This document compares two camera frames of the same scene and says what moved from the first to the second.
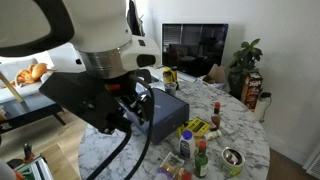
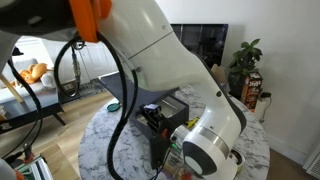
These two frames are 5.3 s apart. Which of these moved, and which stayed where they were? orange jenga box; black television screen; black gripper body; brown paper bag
Moved: black gripper body
Stayed: orange jenga box; black television screen; brown paper bag
